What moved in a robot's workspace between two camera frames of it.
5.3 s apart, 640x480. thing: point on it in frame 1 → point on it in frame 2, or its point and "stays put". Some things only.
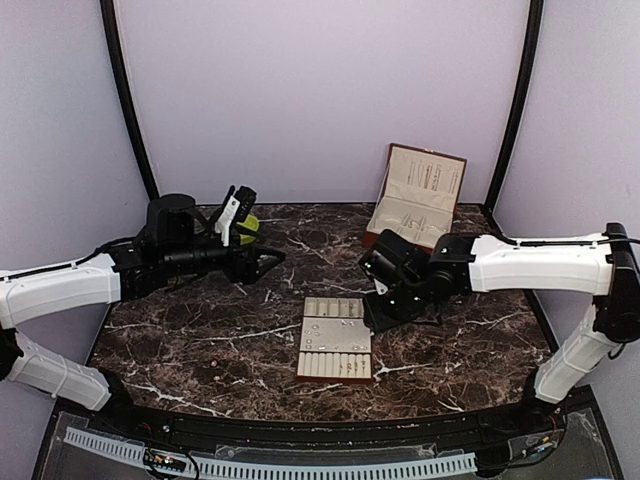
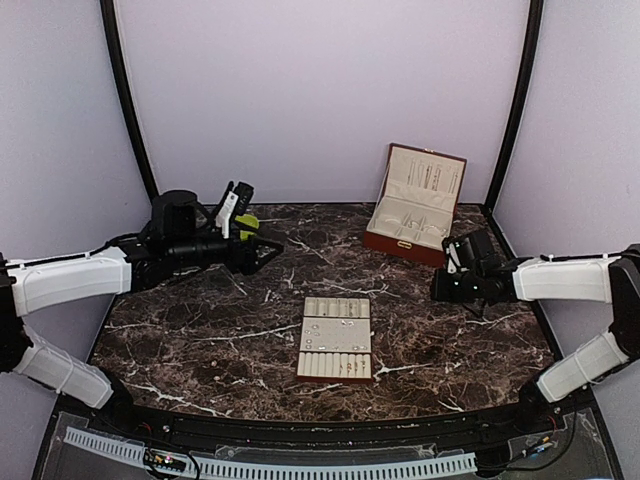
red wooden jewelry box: [418, 196] stays put
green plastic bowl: [251, 223] stays put
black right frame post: [535, 14] stays put
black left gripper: [248, 272] → [248, 262]
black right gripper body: [406, 304] → [466, 291]
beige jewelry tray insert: [335, 339] stays put
